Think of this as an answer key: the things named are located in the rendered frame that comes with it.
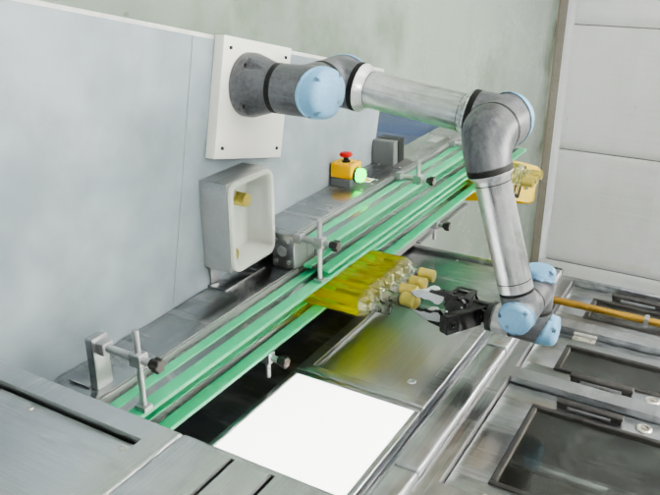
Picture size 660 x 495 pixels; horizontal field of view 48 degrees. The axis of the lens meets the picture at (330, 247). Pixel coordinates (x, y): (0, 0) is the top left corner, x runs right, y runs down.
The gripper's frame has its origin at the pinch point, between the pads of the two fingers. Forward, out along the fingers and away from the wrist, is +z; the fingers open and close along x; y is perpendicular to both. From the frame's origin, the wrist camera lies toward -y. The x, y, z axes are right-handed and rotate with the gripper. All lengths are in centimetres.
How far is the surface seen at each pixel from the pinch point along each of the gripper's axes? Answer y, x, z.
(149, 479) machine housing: -102, 22, -8
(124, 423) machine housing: -95, 22, 3
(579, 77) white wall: 589, -42, 90
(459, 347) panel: 4.7, -12.3, -10.9
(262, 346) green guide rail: -32.3, -3.5, 24.2
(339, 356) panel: -13.5, -12.9, 14.1
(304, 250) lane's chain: -3.7, 9.0, 30.1
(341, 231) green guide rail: 3.5, 13.5, 23.2
